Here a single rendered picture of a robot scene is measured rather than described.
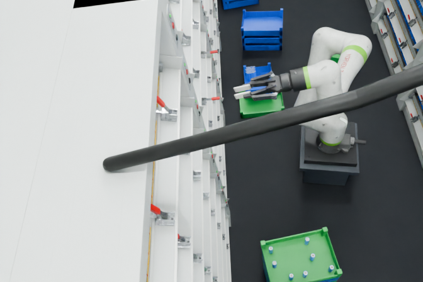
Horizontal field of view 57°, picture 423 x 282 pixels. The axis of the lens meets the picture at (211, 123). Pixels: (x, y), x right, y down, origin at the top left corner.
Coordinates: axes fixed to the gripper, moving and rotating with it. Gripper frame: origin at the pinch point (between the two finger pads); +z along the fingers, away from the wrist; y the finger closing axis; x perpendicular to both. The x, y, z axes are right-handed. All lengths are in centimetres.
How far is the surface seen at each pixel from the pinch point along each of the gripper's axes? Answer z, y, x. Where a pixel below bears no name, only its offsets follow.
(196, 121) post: 11.3, -27.6, 25.9
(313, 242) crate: -16, -51, -53
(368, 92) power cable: -34, -69, 87
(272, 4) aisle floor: -11, 158, -101
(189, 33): 10.3, 4.1, 35.4
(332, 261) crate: -22, -60, -55
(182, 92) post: 9, -28, 43
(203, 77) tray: 17.7, 13.6, -1.5
